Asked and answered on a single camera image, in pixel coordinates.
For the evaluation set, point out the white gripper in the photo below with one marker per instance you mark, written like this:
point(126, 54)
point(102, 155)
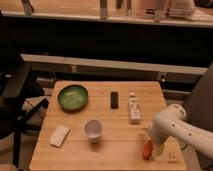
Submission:
point(158, 137)

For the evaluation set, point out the white tube bottle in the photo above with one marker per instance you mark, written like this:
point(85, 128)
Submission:
point(134, 109)

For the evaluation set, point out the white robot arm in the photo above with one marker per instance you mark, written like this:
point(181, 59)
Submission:
point(171, 121)

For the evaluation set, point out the black chair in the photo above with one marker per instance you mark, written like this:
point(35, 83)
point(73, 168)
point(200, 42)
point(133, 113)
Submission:
point(17, 83)

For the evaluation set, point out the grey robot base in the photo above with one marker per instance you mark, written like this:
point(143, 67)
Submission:
point(199, 103)

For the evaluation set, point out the green ceramic bowl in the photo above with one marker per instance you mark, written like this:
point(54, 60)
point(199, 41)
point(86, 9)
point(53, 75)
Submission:
point(73, 97)

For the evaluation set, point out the white paper cup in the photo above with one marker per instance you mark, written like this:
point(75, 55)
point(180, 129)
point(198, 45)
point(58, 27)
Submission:
point(93, 130)

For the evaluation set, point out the dark chocolate bar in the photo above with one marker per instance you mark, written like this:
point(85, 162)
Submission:
point(114, 100)

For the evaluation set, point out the white sponge block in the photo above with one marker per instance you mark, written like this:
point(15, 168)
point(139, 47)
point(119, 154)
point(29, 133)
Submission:
point(58, 136)

